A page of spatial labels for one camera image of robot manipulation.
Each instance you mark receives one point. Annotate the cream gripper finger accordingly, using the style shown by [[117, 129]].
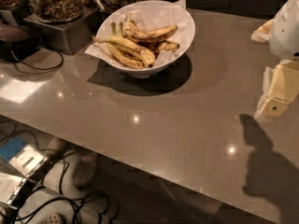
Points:
[[262, 34]]

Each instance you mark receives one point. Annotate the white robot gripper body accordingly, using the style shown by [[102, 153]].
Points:
[[286, 34]]

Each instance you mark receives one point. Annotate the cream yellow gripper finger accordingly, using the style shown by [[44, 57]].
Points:
[[280, 89]]

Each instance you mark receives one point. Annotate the spotted yellow banana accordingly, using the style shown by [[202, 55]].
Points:
[[131, 30]]

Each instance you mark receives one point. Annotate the right dark spotted banana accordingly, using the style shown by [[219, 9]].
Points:
[[164, 46]]

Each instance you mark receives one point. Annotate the white paper bowl liner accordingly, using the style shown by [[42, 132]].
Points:
[[162, 13]]

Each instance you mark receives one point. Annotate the front long yellow banana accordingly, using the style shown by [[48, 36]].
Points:
[[145, 55]]

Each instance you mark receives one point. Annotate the white ceramic bowl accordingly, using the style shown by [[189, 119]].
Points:
[[183, 31]]

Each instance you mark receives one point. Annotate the lower curved yellow banana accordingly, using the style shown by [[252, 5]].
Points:
[[125, 58]]

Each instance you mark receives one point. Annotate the grey metal stand box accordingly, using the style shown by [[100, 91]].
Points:
[[68, 37]]

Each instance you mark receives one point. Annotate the grey clog shoe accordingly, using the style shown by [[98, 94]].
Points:
[[85, 171], [56, 148]]

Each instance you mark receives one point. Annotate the glass jar of nuts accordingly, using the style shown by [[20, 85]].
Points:
[[56, 11]]

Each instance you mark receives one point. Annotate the dark brown round appliance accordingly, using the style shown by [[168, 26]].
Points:
[[17, 42]]

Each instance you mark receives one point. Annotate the blue and silver device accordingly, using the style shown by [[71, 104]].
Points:
[[22, 156]]

